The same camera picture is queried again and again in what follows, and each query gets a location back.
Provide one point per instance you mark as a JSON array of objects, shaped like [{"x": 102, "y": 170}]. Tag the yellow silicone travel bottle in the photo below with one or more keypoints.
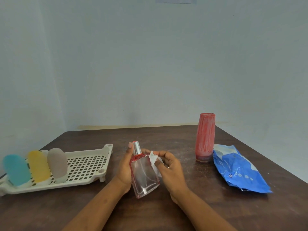
[{"x": 39, "y": 166}]

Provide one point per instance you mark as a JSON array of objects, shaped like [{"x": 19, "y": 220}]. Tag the grey silicone travel bottle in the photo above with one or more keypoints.
[{"x": 57, "y": 164}]

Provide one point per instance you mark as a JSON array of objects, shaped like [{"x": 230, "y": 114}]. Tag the cream plastic drying rack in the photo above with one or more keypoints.
[{"x": 72, "y": 167}]

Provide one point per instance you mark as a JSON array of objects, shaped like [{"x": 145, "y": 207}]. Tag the clear pink perfume bottle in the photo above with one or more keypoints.
[{"x": 144, "y": 174}]

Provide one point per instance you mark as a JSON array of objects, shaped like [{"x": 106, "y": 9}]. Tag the person's left forearm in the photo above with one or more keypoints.
[{"x": 95, "y": 208}]

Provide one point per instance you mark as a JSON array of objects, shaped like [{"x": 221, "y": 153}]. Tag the blue wipes packet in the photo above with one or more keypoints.
[{"x": 238, "y": 169}]

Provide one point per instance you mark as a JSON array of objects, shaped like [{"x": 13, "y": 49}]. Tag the person's right hand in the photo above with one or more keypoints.
[{"x": 172, "y": 173}]

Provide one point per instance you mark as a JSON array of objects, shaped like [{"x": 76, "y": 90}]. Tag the white tissue wipe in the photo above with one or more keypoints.
[{"x": 154, "y": 163}]

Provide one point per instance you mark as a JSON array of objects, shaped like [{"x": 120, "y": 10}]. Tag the grey paper on wall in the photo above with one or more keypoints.
[{"x": 176, "y": 0}]

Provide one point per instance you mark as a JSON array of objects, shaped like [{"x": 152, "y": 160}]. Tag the person's right forearm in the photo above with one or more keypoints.
[{"x": 204, "y": 212}]

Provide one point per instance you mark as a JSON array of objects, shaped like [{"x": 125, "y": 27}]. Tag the person's left hand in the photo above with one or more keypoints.
[{"x": 124, "y": 170}]

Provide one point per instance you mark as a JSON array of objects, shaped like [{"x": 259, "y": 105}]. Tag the blue silicone travel bottle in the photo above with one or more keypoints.
[{"x": 16, "y": 169}]

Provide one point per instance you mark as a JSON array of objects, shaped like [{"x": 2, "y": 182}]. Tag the person's left thumb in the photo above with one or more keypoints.
[{"x": 130, "y": 151}]

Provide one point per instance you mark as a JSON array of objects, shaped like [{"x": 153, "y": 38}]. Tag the person's right thumb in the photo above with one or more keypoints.
[{"x": 160, "y": 164}]

